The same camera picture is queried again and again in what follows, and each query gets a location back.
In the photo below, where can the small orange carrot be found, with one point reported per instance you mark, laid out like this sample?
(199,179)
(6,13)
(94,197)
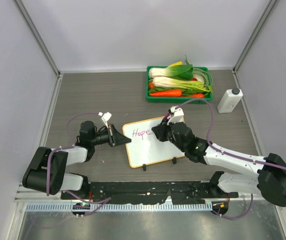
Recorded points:
(197,95)

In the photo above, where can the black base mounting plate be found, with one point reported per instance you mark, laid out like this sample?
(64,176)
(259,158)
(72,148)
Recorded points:
(148,192)

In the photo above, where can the small orange-framed whiteboard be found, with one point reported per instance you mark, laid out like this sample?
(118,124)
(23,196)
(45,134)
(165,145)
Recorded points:
(144,148)

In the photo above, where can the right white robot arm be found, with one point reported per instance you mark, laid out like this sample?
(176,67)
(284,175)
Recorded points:
(265,176)

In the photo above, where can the lower bok choy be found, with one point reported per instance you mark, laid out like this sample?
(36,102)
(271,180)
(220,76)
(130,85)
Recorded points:
(167,82)

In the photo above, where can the yellow pepper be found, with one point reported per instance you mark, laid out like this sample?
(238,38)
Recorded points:
(175,64)

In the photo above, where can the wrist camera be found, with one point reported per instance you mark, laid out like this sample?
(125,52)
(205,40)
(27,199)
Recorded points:
(176,115)
(105,117)

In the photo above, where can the green long beans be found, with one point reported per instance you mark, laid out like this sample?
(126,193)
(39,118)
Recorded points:
(203,79)

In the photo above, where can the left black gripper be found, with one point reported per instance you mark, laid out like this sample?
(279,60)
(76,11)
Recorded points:
(115,138)

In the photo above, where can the large orange carrot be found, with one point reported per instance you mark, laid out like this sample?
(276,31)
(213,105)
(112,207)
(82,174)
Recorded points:
(167,93)

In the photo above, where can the bok choy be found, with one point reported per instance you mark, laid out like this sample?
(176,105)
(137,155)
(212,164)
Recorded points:
(167,82)
(184,72)

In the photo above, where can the white bottle grey cap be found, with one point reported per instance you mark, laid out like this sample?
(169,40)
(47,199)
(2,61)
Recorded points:
(229,100)

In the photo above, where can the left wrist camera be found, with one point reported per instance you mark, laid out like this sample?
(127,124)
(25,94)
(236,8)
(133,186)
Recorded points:
(105,117)

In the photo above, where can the white slotted cable duct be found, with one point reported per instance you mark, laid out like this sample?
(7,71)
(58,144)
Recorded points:
(74,207)

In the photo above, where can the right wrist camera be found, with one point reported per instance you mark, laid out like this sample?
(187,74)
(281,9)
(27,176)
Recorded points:
(176,115)

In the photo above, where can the green plastic crate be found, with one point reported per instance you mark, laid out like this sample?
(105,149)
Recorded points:
(150,88)

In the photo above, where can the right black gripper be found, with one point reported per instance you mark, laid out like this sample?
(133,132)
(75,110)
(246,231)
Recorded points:
(160,130)

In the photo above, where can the upper bok choy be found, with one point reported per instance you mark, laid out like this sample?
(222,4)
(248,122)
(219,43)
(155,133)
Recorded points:
(184,72)

